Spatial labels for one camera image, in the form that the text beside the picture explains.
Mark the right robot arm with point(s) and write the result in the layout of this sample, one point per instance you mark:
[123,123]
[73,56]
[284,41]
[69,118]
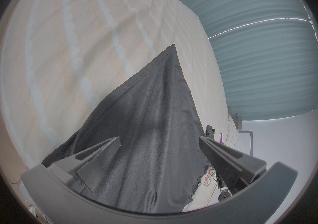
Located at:
[224,190]

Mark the white printed pyjama top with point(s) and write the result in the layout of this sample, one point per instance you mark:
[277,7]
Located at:
[210,177]

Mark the purple garment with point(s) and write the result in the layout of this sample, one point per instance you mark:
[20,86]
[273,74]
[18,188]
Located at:
[221,138]

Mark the bed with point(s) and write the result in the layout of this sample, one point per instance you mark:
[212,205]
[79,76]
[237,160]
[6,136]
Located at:
[74,44]

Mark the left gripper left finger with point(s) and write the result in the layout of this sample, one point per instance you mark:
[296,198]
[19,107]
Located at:
[99,160]

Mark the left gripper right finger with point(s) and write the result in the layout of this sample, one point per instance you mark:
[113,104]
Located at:
[231,165]

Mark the grey bedside table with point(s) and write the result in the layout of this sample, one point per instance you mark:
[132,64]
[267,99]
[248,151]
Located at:
[236,118]

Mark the black T-shirt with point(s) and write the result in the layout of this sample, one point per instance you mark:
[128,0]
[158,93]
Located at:
[149,118]

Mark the white printed pillow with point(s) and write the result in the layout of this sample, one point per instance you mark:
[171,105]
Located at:
[233,131]

